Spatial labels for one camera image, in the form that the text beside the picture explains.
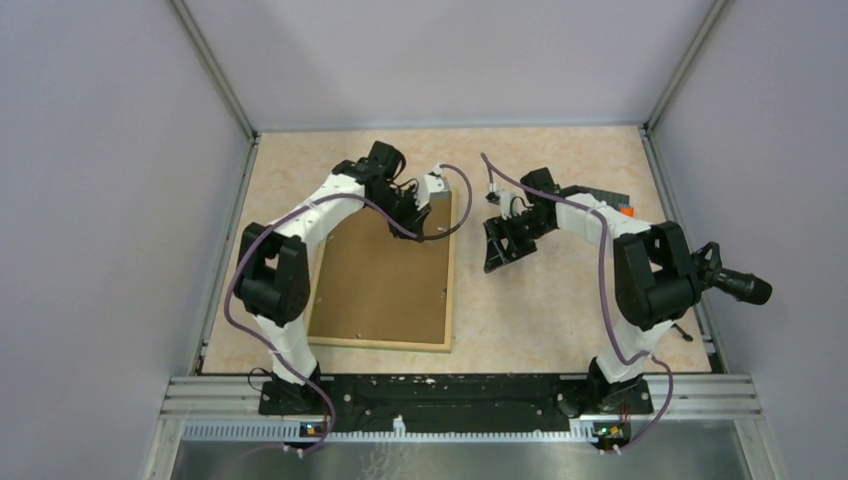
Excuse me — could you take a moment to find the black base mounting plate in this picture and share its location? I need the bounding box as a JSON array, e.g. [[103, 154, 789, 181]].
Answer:
[[258, 373, 654, 434]]

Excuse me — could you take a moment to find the grey building brick plate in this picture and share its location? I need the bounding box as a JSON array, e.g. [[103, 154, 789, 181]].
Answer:
[[559, 185, 631, 209]]

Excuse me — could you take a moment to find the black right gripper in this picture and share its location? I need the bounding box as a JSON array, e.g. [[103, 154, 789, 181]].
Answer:
[[484, 211, 554, 273]]

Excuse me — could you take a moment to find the green wooden picture frame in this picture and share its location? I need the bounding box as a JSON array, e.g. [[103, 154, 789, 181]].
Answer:
[[305, 187, 460, 354]]

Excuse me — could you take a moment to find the brown frame backing board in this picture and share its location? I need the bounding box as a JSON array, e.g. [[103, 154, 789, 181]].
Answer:
[[309, 193, 454, 346]]

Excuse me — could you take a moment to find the black camera on tripod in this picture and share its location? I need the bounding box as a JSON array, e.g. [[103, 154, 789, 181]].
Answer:
[[691, 241, 773, 306]]

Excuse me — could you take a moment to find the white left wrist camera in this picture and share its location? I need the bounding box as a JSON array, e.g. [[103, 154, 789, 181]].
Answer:
[[415, 164, 451, 211]]

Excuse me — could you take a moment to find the aluminium front rail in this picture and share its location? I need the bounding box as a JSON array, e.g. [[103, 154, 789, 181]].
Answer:
[[145, 374, 786, 479]]

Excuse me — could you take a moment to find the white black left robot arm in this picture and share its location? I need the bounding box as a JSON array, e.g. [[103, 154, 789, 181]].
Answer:
[[225, 141, 447, 414]]

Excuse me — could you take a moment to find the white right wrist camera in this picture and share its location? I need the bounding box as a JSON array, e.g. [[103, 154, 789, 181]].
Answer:
[[485, 185, 525, 220]]

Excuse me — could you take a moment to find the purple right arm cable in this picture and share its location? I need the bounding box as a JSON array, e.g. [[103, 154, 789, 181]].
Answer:
[[480, 152, 675, 455]]

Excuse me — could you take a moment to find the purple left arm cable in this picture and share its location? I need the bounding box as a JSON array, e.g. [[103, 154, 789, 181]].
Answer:
[[223, 163, 474, 457]]

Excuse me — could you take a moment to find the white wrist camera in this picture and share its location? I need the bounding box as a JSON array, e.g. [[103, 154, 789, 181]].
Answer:
[[485, 185, 525, 220], [415, 164, 451, 211]]

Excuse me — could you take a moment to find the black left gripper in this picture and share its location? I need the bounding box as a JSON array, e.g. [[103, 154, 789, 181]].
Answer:
[[368, 184, 432, 243]]

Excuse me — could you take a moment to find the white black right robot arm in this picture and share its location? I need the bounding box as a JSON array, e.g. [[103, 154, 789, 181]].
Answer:
[[484, 167, 702, 417]]

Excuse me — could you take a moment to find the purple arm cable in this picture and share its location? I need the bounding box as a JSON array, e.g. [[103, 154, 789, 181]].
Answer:
[[223, 163, 474, 457], [480, 152, 675, 455]]

